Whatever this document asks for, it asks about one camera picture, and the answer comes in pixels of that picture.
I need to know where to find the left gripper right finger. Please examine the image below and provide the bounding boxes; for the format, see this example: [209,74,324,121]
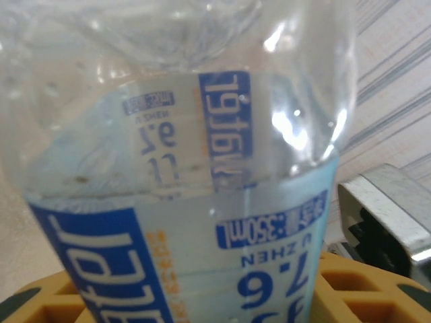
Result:
[309,252,431,323]

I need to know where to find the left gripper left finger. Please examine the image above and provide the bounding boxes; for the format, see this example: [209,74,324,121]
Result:
[0,271,88,323]

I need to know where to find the water bottle light blue label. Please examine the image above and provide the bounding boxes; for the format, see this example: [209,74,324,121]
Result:
[0,0,358,323]

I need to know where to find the silver metal frame bracket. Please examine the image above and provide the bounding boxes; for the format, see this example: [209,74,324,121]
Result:
[336,163,431,282]

